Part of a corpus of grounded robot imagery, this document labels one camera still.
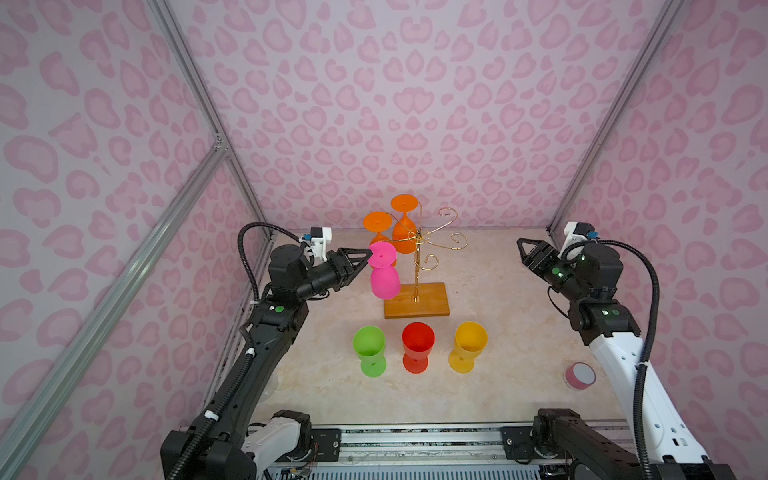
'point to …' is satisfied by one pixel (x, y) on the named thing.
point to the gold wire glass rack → (419, 237)
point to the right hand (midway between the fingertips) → (525, 242)
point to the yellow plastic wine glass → (470, 341)
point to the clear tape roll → (270, 389)
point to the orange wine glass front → (378, 222)
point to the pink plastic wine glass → (385, 280)
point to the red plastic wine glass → (418, 340)
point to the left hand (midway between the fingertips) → (371, 253)
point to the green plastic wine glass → (370, 343)
